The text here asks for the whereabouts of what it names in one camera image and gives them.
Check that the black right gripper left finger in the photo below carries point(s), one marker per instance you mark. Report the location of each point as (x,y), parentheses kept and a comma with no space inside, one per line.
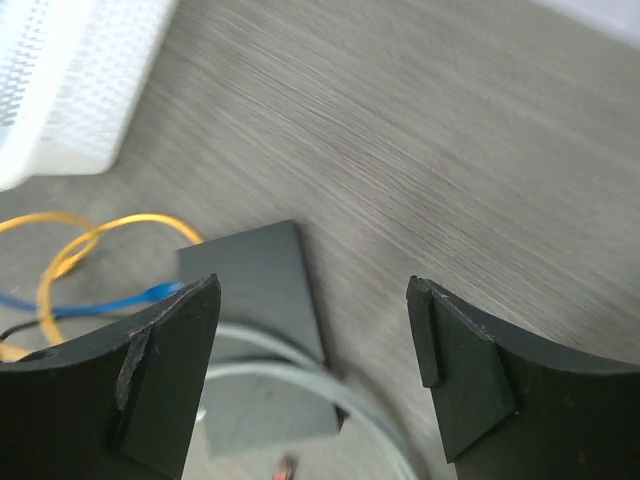
(117,403)

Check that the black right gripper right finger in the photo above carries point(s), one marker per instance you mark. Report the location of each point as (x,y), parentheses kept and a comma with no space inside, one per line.
(513,405)

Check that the black network switch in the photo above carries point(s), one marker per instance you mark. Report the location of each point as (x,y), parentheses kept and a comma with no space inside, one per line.
(265,287)

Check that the white perforated plastic basket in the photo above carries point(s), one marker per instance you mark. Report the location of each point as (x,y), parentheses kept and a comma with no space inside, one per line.
(72,73)

